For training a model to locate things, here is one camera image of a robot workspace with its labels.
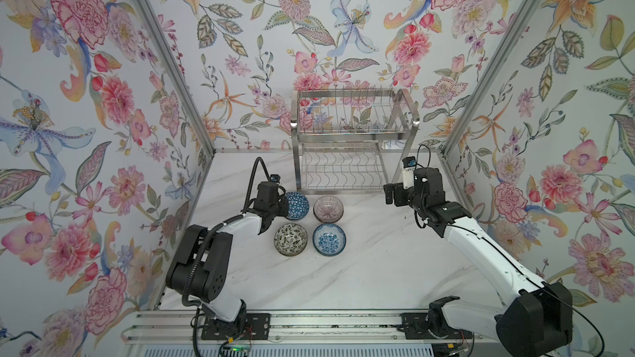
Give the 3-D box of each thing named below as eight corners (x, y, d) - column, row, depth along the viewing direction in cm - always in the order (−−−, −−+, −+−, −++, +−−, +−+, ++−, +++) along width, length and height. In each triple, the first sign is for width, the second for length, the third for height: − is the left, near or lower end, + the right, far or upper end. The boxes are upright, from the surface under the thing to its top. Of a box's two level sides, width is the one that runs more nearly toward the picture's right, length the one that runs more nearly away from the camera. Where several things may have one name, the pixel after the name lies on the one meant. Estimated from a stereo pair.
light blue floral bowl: (327, 264, 87) (328, 258, 83) (308, 243, 93) (307, 236, 88) (349, 245, 92) (351, 238, 87) (329, 226, 97) (330, 218, 92)
